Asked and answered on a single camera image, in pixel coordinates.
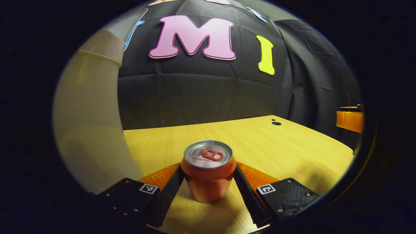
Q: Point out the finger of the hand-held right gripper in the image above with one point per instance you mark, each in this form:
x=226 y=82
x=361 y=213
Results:
x=354 y=109
x=349 y=122

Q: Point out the black backdrop cloth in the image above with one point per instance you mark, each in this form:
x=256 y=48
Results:
x=211 y=97

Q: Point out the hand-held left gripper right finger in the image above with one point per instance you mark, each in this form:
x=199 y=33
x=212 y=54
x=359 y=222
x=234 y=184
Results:
x=248 y=198

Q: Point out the wooden desktop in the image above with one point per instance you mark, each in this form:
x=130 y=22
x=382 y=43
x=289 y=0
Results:
x=276 y=152

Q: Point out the white desktop garbage bin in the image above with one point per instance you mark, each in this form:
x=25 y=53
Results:
x=91 y=113

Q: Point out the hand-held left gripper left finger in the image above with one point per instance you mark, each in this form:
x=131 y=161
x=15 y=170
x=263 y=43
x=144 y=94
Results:
x=170 y=195

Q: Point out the red pop can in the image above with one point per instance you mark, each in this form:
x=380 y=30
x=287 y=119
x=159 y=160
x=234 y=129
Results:
x=208 y=185

